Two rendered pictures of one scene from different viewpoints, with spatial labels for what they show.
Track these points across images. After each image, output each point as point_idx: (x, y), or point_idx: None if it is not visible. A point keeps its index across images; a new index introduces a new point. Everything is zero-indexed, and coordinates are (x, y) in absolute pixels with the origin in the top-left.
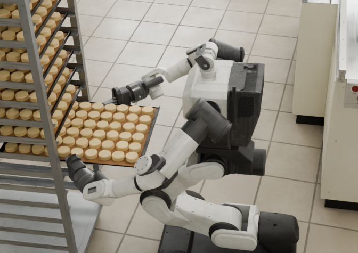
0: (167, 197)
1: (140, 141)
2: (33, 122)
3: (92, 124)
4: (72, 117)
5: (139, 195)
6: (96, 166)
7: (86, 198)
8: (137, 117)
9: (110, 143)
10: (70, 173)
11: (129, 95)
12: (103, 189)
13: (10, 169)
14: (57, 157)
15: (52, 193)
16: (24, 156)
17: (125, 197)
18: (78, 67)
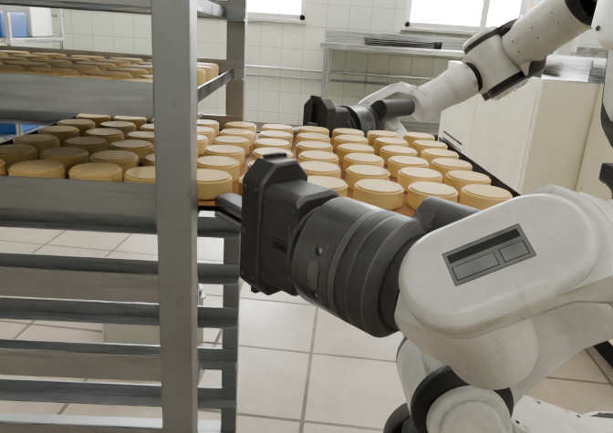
0: (507, 389)
1: None
2: None
3: (285, 144)
4: (209, 145)
5: (296, 425)
6: (231, 338)
7: (449, 314)
8: (407, 143)
9: (377, 169)
10: (253, 247)
11: (348, 122)
12: (592, 231)
13: None
14: (194, 178)
15: (137, 376)
16: (31, 186)
17: (267, 430)
18: (231, 16)
